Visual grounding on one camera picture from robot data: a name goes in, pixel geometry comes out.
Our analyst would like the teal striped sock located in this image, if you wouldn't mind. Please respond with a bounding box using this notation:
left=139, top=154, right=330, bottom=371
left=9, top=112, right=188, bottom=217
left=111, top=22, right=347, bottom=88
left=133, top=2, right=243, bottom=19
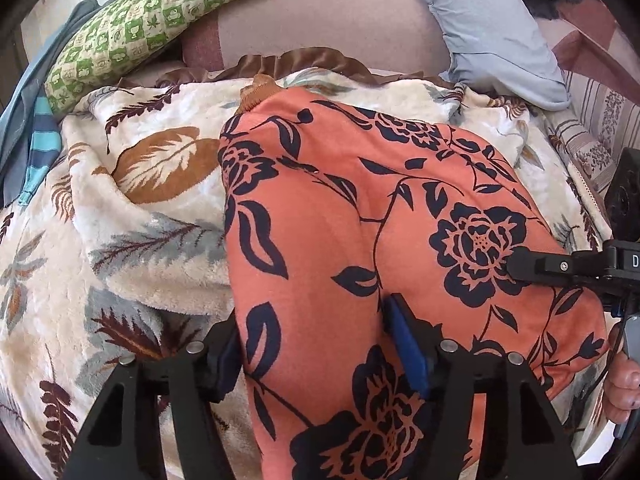
left=17, top=90, right=62, bottom=207

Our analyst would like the pink bolster pillow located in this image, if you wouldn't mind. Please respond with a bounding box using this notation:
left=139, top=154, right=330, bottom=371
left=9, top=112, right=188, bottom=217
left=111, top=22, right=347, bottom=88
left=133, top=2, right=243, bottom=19
left=180, top=0, right=450, bottom=76

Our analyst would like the blue grey cloth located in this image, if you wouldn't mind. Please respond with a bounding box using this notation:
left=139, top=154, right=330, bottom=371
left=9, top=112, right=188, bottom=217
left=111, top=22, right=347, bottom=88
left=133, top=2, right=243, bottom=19
left=1, top=0, right=101, bottom=208

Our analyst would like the grey blue pillow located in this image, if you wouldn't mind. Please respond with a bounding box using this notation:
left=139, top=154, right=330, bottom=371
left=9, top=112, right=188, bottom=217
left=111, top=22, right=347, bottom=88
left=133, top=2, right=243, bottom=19
left=424, top=0, right=570, bottom=112

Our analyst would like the green checkered pillow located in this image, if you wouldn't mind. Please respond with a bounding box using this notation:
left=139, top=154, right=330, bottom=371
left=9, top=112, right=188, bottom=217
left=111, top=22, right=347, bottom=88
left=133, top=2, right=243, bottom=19
left=44, top=0, right=234, bottom=116

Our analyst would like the leaf print blanket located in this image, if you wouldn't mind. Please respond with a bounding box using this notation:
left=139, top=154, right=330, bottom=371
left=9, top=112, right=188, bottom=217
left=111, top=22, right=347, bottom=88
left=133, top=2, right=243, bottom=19
left=1, top=68, right=611, bottom=479

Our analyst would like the striped floral bedding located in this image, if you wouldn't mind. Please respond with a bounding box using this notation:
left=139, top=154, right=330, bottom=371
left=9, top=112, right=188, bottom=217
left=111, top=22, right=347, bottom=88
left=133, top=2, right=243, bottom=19
left=544, top=70, right=639, bottom=211

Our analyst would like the orange floral garment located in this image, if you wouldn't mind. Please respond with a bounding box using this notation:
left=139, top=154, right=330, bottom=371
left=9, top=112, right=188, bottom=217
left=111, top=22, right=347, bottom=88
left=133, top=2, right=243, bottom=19
left=218, top=76, right=608, bottom=479

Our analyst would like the right hand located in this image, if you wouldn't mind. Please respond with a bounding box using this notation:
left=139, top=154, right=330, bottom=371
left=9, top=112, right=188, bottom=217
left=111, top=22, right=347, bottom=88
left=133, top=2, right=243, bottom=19
left=602, top=323, right=640, bottom=425

